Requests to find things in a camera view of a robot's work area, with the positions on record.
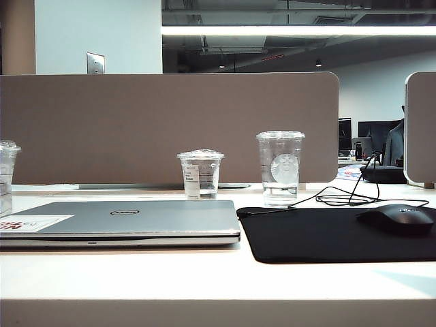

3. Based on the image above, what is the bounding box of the small clear plastic cup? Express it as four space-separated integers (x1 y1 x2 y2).
0 138 22 205

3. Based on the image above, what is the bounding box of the clear cup with white label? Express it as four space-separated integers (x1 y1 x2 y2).
176 149 226 200

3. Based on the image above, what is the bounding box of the tall clear Starbucks cup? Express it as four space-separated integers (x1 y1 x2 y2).
255 130 306 208

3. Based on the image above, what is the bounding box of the silver Dell laptop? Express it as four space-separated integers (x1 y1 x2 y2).
0 200 241 249

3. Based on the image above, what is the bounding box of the white red laptop sticker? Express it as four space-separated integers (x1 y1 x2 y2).
0 214 74 233

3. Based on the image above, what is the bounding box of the wide brown desk partition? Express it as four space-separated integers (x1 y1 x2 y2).
0 71 341 186

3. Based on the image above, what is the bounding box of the black mouse pad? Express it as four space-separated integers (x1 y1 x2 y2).
236 205 436 264

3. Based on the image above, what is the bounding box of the slim black monitor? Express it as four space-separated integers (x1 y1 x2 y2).
338 117 353 157

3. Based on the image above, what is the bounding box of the blue printed plastic bag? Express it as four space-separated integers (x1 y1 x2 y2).
337 164 368 180

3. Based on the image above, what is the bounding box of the large black monitor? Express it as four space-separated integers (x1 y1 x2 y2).
357 120 402 151

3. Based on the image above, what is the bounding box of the black zipper case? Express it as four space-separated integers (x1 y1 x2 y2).
359 164 407 185

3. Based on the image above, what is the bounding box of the grey jacket on chair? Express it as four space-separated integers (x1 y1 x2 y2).
382 119 406 168

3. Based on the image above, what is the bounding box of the black computer mouse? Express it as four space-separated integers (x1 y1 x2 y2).
356 203 435 236

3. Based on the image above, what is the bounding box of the narrow brown desk partition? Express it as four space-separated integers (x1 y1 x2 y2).
403 71 436 187

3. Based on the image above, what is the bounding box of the silver partition base rail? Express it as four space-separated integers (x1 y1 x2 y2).
77 183 251 190

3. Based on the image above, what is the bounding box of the black mouse cable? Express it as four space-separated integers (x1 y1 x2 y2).
237 155 431 216

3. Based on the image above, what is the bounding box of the metal wall plate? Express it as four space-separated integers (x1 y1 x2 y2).
86 52 106 74

